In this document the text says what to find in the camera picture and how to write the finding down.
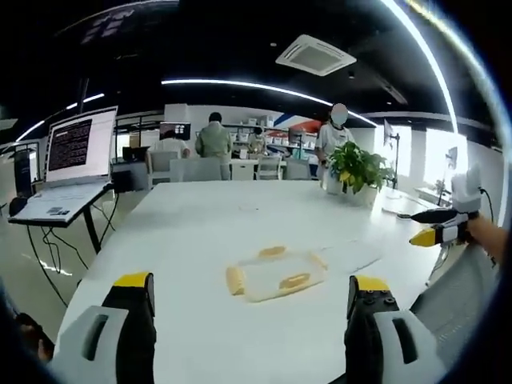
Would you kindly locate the white chair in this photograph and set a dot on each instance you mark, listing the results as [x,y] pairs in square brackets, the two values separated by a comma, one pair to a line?
[269,167]
[162,166]

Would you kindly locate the black laptop stand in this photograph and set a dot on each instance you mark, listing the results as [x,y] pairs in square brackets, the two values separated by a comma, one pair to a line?
[86,224]

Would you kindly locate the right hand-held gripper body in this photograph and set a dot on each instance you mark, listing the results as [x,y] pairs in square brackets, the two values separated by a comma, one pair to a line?
[466,192]

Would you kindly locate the dark banner stand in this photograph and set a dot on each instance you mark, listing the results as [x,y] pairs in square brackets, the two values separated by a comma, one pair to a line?
[25,170]

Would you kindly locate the clear plastic sheet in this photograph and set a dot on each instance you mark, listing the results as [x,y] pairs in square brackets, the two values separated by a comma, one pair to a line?
[352,256]

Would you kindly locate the ceiling air conditioner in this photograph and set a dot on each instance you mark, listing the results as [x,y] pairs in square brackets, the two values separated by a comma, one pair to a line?
[316,54]

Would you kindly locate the green potted plant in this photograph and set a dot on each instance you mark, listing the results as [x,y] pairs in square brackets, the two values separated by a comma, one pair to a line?
[358,172]

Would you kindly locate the open laptop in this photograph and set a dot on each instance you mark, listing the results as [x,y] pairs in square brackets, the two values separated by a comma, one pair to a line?
[68,168]

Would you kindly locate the desk monitor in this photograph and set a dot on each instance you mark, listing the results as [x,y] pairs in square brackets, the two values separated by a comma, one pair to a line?
[175,130]

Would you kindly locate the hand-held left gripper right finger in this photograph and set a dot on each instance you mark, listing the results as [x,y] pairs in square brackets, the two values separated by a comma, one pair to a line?
[394,336]

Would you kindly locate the clear tray with yellow clips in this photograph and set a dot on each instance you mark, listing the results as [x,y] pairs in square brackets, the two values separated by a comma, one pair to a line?
[276,274]

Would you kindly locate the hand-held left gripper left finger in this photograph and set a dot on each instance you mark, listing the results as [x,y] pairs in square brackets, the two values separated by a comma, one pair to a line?
[100,332]

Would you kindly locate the grey office chair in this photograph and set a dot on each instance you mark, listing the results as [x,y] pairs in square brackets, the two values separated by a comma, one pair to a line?
[456,304]

